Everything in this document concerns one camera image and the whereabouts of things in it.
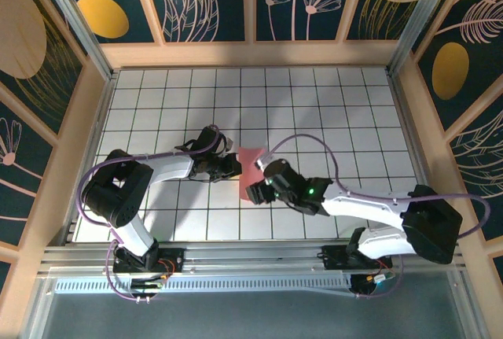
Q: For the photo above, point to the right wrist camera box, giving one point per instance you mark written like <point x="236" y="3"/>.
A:
<point x="262" y="164"/>

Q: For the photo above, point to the black controller board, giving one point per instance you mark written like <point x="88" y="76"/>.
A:
<point x="365" y="288"/>
<point x="147" y="284"/>

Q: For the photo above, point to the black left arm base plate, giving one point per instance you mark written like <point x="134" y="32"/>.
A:
<point x="173" y="260"/>

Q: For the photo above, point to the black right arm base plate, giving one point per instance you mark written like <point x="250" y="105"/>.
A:
<point x="334" y="258"/>

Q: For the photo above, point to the aluminium corner post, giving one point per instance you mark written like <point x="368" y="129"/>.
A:
<point x="80" y="26"/>
<point x="423" y="20"/>

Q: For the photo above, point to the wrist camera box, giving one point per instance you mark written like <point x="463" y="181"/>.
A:
<point x="228" y="147"/>
<point x="262" y="164"/>

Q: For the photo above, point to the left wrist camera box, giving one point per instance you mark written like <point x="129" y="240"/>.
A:
<point x="228" y="147"/>

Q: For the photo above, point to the aluminium side rail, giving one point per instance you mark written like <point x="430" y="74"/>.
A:
<point x="89" y="158"/>
<point x="406" y="119"/>

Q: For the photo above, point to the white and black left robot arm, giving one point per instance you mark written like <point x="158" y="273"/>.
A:
<point x="169" y="166"/>

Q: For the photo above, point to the pink cloth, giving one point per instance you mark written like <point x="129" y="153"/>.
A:
<point x="249" y="166"/>

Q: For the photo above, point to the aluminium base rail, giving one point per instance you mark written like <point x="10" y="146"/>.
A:
<point x="255" y="258"/>

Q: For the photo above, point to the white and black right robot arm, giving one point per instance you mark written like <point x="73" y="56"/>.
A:
<point x="361" y="207"/>

